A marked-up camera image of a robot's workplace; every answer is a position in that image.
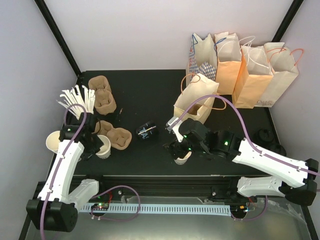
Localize light blue cable duct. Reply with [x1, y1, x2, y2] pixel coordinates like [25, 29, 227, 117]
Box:
[79, 202, 231, 217]

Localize orange paper bag blue handles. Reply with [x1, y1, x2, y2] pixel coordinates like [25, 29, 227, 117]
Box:
[214, 31, 242, 95]

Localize black paper cup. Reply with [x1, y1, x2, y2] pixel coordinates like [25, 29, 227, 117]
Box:
[135, 121, 159, 141]

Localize beige paper bag orange handles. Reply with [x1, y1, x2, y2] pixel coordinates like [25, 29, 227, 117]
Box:
[255, 42, 304, 108]

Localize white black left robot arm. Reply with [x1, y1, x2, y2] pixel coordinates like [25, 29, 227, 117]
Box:
[26, 113, 109, 232]

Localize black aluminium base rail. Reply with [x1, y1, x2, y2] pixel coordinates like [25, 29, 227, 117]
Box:
[37, 174, 305, 203]

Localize kraft paper cup stack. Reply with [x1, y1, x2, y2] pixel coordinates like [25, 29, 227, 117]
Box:
[45, 130, 60, 154]

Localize white paper cup GOOD print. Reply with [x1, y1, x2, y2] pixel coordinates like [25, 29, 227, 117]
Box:
[174, 151, 192, 165]

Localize black cup lids stack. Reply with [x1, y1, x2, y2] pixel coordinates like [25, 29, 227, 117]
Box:
[253, 128, 287, 157]

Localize orange paper bag white handles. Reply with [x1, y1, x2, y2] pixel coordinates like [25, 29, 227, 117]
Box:
[232, 40, 274, 109]

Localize blue patterned paper bag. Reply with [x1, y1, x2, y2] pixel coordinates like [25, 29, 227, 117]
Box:
[186, 33, 218, 81]

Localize brown pulp carrier on table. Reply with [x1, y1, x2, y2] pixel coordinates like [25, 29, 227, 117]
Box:
[94, 120, 132, 150]

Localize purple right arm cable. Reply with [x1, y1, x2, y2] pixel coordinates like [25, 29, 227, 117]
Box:
[174, 94, 320, 173]

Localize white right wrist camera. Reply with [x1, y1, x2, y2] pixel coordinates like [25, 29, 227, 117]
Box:
[165, 116, 184, 143]

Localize cream paper bag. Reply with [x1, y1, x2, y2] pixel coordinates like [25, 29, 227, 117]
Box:
[173, 72, 227, 125]

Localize white cup of straws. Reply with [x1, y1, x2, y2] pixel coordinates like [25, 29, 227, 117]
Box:
[57, 85, 96, 120]

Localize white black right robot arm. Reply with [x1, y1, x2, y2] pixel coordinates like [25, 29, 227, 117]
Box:
[165, 117, 319, 206]

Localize brown pulp cup carrier stack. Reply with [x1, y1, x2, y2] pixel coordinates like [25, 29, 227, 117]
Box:
[88, 75, 117, 115]

